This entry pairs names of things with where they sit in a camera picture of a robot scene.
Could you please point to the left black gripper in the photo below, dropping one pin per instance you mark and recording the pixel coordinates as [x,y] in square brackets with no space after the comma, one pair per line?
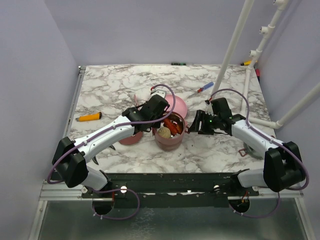
[157,124]

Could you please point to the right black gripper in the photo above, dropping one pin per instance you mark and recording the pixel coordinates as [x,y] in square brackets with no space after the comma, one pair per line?
[201,116]

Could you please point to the white steamed bun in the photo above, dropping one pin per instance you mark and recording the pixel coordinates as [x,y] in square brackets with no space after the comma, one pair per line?
[164,132]

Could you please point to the pink food plate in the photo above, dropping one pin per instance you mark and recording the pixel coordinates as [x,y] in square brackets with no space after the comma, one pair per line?
[180,106]

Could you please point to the pink steel lunch pot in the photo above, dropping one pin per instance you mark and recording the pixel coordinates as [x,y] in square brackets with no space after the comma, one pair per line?
[174,118]

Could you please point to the dark red steel lunch pot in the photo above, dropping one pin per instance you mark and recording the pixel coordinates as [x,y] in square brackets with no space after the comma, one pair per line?
[168,144]

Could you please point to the pink food tongs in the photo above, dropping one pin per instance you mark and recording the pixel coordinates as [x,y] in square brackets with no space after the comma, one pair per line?
[135,100]

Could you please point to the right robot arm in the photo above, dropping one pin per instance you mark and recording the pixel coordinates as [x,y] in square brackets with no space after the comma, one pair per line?
[283,167]

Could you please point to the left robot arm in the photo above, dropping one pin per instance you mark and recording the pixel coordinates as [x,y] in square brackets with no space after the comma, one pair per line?
[71,156]

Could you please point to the red sausage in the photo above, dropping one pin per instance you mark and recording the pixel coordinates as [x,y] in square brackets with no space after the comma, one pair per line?
[168,124]

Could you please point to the red braised meat piece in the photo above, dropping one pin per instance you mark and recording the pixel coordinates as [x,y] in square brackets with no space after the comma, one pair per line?
[179,128]

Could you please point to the dark pink round lid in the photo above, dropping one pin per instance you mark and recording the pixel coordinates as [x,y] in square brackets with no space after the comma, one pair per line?
[132,139]

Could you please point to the transparent grey pot lid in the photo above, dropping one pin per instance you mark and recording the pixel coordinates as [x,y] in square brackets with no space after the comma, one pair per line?
[247,150]

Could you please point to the red blue screwdriver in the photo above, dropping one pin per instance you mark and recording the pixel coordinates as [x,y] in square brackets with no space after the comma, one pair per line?
[205,87]

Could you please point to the green black screwdriver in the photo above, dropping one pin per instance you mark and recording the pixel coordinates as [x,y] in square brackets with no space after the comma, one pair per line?
[178,64]

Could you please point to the yellow utility knife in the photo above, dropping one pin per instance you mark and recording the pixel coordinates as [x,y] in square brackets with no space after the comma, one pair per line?
[88,118]

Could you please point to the black pliers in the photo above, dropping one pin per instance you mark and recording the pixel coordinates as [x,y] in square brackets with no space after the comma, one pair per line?
[103,155]

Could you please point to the aluminium table edge rail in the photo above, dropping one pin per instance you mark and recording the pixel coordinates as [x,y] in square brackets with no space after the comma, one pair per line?
[74,101]

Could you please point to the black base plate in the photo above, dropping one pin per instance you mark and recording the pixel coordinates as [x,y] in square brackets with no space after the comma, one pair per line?
[168,190]

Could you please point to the white pipe frame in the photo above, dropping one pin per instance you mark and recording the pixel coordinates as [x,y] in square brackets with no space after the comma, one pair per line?
[266,32]

